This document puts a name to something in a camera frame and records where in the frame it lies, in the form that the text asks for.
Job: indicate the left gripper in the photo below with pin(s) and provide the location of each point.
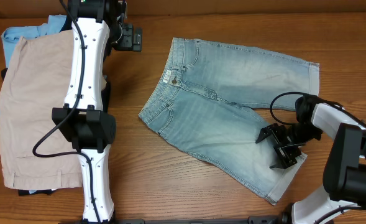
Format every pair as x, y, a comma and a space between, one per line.
133, 38

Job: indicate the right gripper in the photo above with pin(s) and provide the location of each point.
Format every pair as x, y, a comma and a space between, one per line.
290, 157

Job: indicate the light blue denim shorts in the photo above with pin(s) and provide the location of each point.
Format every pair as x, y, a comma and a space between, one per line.
206, 105

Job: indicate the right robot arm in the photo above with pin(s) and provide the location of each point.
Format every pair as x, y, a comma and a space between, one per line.
344, 176

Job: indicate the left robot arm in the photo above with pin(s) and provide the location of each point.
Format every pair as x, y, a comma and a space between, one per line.
98, 27

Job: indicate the beige shorts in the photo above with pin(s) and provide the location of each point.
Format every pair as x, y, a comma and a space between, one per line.
36, 81

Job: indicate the light blue shirt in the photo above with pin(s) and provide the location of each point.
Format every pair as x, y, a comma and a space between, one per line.
10, 38

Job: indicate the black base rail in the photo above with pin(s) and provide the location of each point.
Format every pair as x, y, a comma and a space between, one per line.
195, 221

